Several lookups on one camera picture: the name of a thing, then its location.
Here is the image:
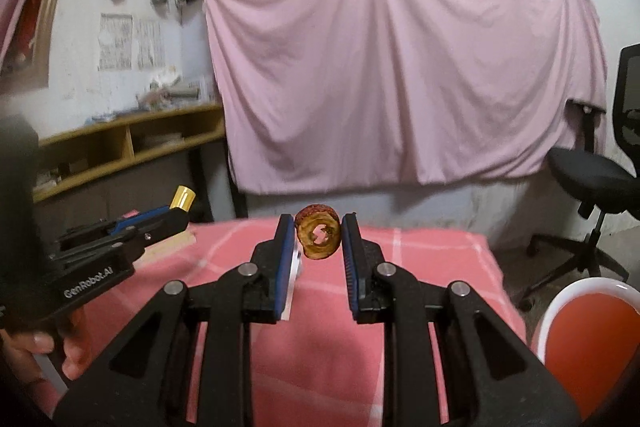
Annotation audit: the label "black office chair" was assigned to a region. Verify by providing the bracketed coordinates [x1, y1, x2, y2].
[515, 44, 639, 312]

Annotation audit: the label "person's left hand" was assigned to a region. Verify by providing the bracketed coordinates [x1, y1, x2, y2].
[1, 308, 92, 385]

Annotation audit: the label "brown apple core slice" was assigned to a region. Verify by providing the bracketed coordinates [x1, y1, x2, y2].
[295, 204, 342, 260]

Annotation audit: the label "curved wooden shelf desk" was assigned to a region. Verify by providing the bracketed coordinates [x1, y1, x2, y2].
[34, 103, 224, 202]

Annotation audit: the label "yellow cylindrical tube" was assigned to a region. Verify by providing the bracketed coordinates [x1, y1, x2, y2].
[169, 185, 196, 212]

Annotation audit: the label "red plastic trash bucket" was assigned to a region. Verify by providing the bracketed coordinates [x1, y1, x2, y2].
[530, 277, 639, 419]

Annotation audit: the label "large pink hanging sheet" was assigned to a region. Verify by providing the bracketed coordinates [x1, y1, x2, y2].
[204, 0, 606, 195]

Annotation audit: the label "pink plaid tablecloth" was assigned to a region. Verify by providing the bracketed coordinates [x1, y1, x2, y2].
[86, 219, 526, 426]

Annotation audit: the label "printed paper sheets on wall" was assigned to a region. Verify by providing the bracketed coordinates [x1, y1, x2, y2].
[98, 14, 166, 72]

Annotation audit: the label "paper pile on shelf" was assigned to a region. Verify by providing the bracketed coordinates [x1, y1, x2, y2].
[85, 69, 219, 126]

